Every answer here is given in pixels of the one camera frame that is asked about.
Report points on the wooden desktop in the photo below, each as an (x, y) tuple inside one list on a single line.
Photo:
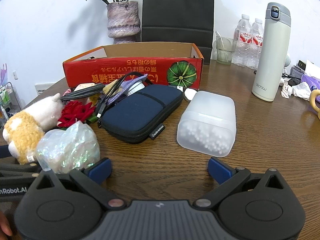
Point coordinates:
[(155, 162)]

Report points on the white wall outlet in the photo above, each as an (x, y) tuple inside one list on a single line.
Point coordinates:
[(15, 75)]

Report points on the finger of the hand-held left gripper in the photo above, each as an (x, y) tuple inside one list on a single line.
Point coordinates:
[(22, 168), (6, 152)]

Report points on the clear water bottle red label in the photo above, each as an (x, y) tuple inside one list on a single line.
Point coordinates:
[(241, 50), (256, 52)]

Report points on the black paper bag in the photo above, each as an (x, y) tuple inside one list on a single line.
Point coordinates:
[(177, 10)]

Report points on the clear glass cup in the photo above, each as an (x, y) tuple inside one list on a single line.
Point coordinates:
[(225, 55)]

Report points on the crumpled white tissue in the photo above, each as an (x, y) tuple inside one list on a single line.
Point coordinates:
[(298, 90)]

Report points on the grey and black device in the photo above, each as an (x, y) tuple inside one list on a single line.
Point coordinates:
[(298, 70)]

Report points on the cream thermos flask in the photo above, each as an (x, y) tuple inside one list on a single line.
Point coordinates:
[(270, 62)]

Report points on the white earbud case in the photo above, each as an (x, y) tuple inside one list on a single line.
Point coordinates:
[(190, 94)]

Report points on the person's left hand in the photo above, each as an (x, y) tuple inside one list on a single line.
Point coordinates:
[(4, 223)]

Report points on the white wall vent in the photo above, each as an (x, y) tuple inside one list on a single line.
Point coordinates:
[(45, 88)]

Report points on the pale pink small object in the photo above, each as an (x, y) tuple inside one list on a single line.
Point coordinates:
[(80, 86)]

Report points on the purple fabric pouch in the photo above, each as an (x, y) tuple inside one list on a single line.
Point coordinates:
[(136, 81)]

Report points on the small yellow box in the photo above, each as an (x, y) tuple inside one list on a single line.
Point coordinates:
[(90, 100)]

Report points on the translucent cotton swab box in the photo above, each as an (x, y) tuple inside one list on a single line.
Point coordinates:
[(207, 120)]

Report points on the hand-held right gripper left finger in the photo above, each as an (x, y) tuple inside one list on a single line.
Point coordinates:
[(98, 171)]

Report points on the yellow mug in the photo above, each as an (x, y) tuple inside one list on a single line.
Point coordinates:
[(314, 97)]

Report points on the white and tan plush toy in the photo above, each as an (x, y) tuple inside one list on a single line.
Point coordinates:
[(23, 127)]

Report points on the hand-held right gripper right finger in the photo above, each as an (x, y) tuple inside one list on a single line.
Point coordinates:
[(221, 171)]

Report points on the red cardboard box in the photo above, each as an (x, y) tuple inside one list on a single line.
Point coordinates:
[(100, 68)]

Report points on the red fabric flower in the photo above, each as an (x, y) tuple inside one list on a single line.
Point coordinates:
[(72, 113)]

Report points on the purple tissue pack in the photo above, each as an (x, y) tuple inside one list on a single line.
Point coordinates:
[(312, 81)]

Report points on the iridescent cellophane bag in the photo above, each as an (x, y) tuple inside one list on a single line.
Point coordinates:
[(67, 145)]

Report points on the purple ceramic vase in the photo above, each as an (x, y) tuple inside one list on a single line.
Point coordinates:
[(122, 20)]

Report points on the white round gadget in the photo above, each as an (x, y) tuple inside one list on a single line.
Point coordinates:
[(288, 60)]

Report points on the small white adapter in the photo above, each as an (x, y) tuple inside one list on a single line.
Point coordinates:
[(180, 88)]

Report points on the white charger plug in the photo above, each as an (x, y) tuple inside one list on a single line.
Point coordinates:
[(136, 89)]

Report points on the navy zip pouch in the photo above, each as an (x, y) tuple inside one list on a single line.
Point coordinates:
[(135, 115)]

